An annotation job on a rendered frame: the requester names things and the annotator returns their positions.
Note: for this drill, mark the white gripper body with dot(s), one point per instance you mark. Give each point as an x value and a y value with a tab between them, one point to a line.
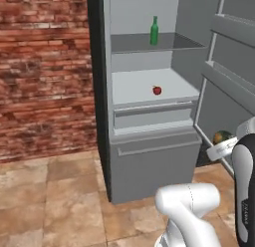
221	149

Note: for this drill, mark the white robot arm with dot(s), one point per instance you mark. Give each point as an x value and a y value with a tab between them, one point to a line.
186	204

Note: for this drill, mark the grey door shelf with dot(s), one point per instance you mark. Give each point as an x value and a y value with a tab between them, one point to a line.
229	83
234	27

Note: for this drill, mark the large grey fridge drawer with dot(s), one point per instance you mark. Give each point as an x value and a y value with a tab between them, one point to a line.
152	168

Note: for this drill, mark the grey fridge door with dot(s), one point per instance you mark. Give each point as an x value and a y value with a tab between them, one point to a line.
229	75

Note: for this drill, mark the small grey fridge drawer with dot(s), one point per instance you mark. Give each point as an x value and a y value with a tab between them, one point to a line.
152	116

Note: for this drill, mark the red bell pepper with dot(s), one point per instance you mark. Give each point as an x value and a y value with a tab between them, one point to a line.
157	90

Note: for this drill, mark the grey open fridge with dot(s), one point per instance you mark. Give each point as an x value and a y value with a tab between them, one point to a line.
142	81

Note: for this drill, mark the green beer bottle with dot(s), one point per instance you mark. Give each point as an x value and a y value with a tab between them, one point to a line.
154	33

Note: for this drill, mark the glass fridge shelf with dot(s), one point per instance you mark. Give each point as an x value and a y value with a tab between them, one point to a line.
139	42

